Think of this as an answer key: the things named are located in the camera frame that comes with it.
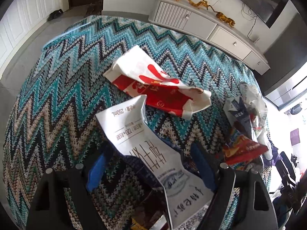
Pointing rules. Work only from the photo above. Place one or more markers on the golden tiger figurine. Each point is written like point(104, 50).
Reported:
point(223, 18)

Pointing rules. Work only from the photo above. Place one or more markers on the red white paper bag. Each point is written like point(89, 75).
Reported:
point(135, 73)

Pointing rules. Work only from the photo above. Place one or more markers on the brown shoes by door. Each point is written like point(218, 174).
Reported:
point(94, 9)

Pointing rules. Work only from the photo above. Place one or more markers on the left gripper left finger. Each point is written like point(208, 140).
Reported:
point(49, 209)

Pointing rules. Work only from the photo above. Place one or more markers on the black shoes on floor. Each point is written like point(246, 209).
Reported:
point(54, 15)

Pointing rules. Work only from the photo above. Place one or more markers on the white TV cabinet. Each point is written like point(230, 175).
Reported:
point(202, 24)

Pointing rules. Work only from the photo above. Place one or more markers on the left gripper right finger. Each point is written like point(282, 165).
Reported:
point(255, 209)

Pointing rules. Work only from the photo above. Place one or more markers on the white milk carton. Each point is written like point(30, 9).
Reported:
point(125, 126)

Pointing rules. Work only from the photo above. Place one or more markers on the red snack wrapper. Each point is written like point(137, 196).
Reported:
point(240, 152)

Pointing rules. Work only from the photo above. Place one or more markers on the white wall cupboard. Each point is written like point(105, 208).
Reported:
point(20, 19)

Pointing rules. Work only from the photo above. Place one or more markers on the zigzag knitted table cloth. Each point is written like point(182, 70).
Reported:
point(53, 125)

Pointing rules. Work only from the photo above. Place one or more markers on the crumpled clear plastic wrapper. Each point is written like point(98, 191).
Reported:
point(248, 113)

